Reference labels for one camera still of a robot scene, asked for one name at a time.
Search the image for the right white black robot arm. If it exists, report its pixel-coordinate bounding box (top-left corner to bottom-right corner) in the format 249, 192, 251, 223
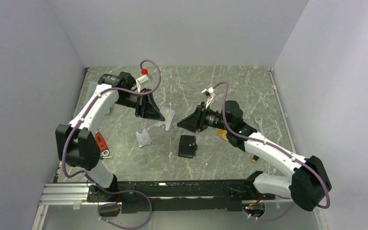
177, 101, 332, 211

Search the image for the aluminium frame rail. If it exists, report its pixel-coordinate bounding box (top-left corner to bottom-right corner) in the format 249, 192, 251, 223
38, 180, 321, 210

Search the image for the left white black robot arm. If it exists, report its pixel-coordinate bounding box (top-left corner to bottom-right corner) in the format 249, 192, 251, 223
55, 71, 164, 201

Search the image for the yellow tipped black tool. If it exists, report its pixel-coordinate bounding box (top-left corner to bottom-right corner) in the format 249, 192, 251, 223
252, 155, 259, 162

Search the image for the orange card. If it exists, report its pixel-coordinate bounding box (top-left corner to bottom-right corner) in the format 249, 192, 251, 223
217, 129, 229, 142

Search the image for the clear plastic screw box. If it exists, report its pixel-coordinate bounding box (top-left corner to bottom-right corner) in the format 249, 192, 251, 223
87, 82, 98, 98

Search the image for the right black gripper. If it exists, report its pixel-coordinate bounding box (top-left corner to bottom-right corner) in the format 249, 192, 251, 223
177, 102, 232, 133

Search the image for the silver credit card stack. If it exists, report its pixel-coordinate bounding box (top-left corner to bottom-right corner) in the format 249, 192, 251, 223
135, 128, 152, 148

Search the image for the black leather card holder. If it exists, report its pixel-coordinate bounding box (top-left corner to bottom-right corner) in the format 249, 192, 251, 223
178, 135, 197, 159

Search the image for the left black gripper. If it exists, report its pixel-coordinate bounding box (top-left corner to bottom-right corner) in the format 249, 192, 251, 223
115, 89, 165, 122

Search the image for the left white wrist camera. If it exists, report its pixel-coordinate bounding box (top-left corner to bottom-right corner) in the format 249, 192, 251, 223
136, 69, 153, 92

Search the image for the silver wrench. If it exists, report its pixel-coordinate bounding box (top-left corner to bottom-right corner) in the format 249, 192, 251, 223
254, 117, 265, 136

